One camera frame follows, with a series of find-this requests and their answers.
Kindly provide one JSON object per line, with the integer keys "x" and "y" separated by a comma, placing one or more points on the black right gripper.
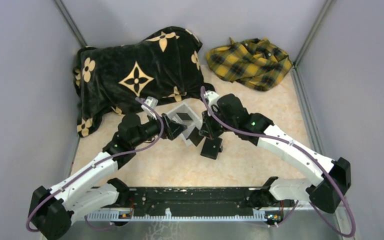
{"x": 206, "y": 129}

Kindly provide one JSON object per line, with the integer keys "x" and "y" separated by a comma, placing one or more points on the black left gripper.
{"x": 171, "y": 129}

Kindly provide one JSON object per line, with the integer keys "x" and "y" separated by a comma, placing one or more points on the black credit card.
{"x": 195, "y": 137}

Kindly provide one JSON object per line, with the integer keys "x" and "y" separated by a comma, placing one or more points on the white plastic card tray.
{"x": 197, "y": 122}

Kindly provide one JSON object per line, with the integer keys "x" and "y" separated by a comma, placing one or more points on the black leather card holder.
{"x": 211, "y": 148}

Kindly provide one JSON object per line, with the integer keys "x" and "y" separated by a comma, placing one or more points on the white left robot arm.
{"x": 79, "y": 185}

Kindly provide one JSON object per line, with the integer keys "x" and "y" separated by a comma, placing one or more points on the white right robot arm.
{"x": 325, "y": 182}

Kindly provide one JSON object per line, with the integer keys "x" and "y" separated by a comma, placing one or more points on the black floral velvet blanket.
{"x": 164, "y": 65}

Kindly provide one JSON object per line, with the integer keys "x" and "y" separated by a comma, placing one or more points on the yellow plaid cloth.
{"x": 255, "y": 63}

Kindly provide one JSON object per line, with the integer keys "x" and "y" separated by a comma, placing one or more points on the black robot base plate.
{"x": 196, "y": 201}

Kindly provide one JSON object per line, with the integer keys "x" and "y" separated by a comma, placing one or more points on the aluminium frame rail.
{"x": 120, "y": 216}

